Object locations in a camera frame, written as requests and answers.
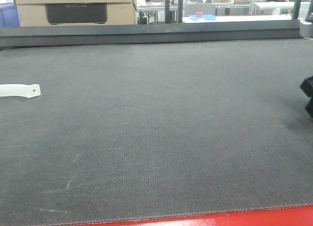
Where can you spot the light blue tray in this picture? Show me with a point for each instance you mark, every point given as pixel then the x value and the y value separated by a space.
pixel 203 18

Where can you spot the white PVC pipe clamp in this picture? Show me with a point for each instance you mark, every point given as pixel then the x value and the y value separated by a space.
pixel 20 90

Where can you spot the large cardboard box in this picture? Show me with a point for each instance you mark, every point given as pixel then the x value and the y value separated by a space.
pixel 76 12

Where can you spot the small pink cube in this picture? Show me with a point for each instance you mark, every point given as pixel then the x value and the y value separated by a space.
pixel 199 14

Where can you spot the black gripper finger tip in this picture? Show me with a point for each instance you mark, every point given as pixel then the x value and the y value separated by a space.
pixel 307 87

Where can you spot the dark table edge rail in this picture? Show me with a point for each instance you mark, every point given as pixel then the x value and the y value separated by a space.
pixel 148 34

